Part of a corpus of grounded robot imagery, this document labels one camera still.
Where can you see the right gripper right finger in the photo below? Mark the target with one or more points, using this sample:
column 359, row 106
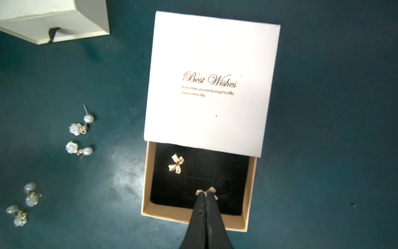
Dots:
column 217, row 237

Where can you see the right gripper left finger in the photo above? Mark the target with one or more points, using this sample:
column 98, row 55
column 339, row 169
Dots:
column 196, row 234

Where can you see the gold bow earring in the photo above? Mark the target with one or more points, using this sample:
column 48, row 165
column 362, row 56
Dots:
column 176, row 167
column 205, row 192

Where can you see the cream drawer jewelry box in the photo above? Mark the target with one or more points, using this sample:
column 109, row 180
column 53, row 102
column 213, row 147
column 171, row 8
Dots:
column 209, row 88

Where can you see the pearl flower earring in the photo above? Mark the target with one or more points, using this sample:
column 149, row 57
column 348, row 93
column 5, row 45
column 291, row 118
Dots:
column 73, row 148
column 82, row 128
column 20, row 216
column 32, row 198

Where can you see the upper pearl flower earring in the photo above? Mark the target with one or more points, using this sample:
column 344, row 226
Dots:
column 82, row 128

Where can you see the dark green table mat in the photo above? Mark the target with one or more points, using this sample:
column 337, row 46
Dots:
column 328, row 175

